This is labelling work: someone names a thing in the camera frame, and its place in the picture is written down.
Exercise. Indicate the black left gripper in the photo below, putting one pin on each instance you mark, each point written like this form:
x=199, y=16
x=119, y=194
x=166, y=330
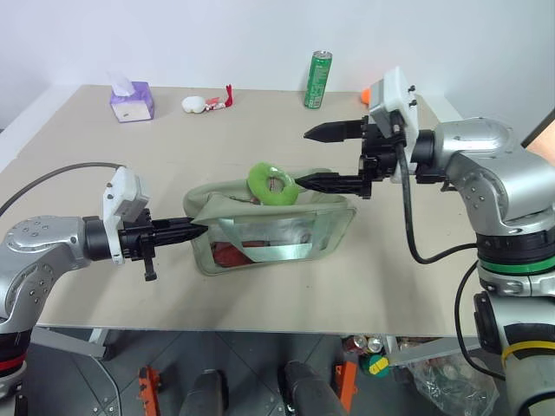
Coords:
x=136, y=240

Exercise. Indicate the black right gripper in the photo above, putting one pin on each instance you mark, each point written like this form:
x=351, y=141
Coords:
x=381, y=151

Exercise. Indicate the green clear-window zip pouch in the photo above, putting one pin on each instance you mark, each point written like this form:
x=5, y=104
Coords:
x=277, y=234

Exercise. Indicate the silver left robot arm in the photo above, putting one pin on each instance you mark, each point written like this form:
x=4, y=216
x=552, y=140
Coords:
x=39, y=242

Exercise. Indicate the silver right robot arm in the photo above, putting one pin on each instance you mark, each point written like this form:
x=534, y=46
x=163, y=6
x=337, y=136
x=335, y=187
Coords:
x=477, y=147

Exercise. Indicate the small white plush toy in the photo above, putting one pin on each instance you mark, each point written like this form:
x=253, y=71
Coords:
x=193, y=105

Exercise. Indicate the orange ball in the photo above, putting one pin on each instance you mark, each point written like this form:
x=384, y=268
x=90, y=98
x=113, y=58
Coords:
x=365, y=95

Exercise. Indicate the green drink can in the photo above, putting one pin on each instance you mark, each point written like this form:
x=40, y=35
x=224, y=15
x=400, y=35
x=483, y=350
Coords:
x=317, y=80

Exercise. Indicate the red and white toy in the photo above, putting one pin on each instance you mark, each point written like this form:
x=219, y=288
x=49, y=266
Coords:
x=223, y=103

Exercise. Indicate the purple tissue box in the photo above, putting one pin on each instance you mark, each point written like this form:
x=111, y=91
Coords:
x=132, y=104

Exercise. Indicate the orange clamp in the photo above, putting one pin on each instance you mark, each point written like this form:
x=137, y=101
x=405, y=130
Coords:
x=347, y=385
x=148, y=390

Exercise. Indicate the dark rounded shape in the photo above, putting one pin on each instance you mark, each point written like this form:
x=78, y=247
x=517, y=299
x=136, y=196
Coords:
x=310, y=390
x=206, y=394

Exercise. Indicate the red drink can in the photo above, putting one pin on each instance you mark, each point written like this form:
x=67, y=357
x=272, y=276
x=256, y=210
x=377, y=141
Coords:
x=355, y=344

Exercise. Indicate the silver drink can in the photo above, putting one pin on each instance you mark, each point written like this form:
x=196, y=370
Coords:
x=375, y=344

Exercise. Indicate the peach panel with dark edge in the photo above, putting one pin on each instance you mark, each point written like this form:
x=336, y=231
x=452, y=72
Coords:
x=544, y=145

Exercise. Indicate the green and yellow round toy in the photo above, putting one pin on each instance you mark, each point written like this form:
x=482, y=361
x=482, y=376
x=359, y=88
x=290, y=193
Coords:
x=376, y=365

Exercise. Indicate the clear plastic bag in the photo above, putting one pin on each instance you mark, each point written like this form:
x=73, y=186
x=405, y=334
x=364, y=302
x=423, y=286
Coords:
x=451, y=385

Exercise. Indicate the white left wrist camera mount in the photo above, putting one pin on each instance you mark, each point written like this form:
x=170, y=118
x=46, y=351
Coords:
x=126, y=190

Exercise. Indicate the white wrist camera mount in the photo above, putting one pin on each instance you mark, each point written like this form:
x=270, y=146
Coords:
x=401, y=93
x=126, y=190

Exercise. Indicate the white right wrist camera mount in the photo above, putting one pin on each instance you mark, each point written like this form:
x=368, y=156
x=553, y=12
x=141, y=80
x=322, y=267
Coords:
x=401, y=93

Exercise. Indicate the grey metal table frame bar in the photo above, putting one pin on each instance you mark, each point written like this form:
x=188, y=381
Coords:
x=69, y=342
x=425, y=349

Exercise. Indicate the grey metal base plate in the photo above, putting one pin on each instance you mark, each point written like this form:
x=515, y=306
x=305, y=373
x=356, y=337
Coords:
x=73, y=390

